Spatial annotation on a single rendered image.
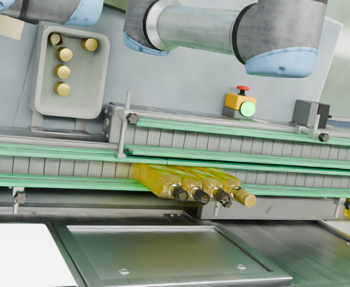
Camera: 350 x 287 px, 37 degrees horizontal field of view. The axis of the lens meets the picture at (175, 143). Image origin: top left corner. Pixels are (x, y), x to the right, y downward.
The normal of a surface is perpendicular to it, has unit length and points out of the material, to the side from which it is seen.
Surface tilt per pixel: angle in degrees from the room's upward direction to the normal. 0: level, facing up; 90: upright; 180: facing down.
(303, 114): 90
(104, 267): 90
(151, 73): 0
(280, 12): 53
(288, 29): 33
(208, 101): 0
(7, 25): 0
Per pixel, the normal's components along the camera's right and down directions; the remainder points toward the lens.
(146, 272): 0.16, -0.97
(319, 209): 0.41, 0.22
